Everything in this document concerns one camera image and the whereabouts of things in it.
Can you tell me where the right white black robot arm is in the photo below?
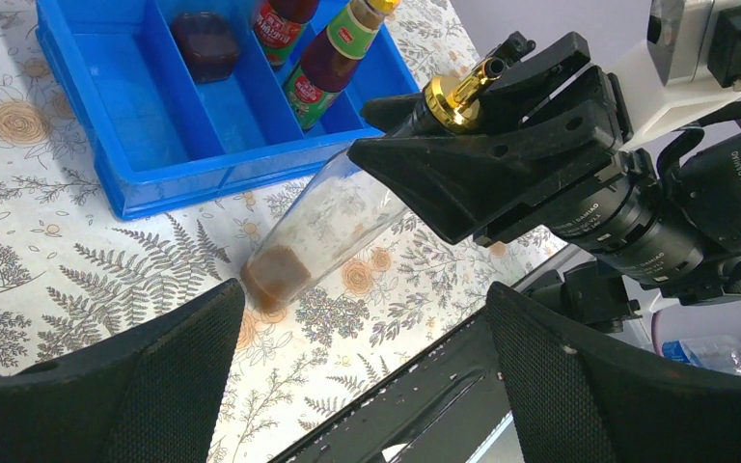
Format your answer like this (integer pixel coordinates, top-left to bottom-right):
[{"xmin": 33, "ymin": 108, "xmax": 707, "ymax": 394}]
[{"xmin": 348, "ymin": 32, "xmax": 741, "ymax": 333}]

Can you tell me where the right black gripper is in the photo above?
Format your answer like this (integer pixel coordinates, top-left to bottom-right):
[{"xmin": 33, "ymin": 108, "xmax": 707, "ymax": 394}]
[{"xmin": 489, "ymin": 67, "xmax": 741, "ymax": 306}]

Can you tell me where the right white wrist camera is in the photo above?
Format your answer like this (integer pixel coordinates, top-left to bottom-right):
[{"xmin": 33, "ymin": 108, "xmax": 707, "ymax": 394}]
[{"xmin": 607, "ymin": 1, "xmax": 741, "ymax": 151}]

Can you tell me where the clear gold-cap bottle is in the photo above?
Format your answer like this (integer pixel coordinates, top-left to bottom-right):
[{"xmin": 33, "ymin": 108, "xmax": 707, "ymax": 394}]
[
  {"xmin": 170, "ymin": 11, "xmax": 240, "ymax": 84},
  {"xmin": 241, "ymin": 57, "xmax": 508, "ymax": 313}
]

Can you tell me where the clear blue-cap water bottle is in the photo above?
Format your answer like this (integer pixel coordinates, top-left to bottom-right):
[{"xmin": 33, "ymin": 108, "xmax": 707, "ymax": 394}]
[{"xmin": 660, "ymin": 335, "xmax": 741, "ymax": 376}]

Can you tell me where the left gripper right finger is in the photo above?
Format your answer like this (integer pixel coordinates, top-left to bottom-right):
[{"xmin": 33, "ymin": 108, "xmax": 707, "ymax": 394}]
[{"xmin": 485, "ymin": 283, "xmax": 741, "ymax": 462}]

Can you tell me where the yellow-cap sauce bottle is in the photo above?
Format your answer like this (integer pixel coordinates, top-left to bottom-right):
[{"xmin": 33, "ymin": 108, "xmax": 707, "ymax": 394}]
[
  {"xmin": 283, "ymin": 0, "xmax": 400, "ymax": 132},
  {"xmin": 253, "ymin": 0, "xmax": 320, "ymax": 71}
]

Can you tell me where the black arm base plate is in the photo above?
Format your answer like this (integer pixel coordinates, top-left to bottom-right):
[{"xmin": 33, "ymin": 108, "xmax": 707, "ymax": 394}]
[{"xmin": 274, "ymin": 312, "xmax": 511, "ymax": 462}]

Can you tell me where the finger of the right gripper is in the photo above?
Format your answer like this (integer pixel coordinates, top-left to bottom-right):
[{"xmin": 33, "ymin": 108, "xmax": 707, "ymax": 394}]
[
  {"xmin": 348, "ymin": 99, "xmax": 626, "ymax": 244},
  {"xmin": 361, "ymin": 32, "xmax": 591, "ymax": 128}
]

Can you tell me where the blue plastic divided bin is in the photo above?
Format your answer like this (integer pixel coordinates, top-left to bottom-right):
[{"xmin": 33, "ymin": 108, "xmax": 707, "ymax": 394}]
[{"xmin": 36, "ymin": 1, "xmax": 418, "ymax": 220}]

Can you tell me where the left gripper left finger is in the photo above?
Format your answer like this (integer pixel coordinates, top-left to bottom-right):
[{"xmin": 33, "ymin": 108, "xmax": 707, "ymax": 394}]
[{"xmin": 0, "ymin": 279, "xmax": 245, "ymax": 462}]

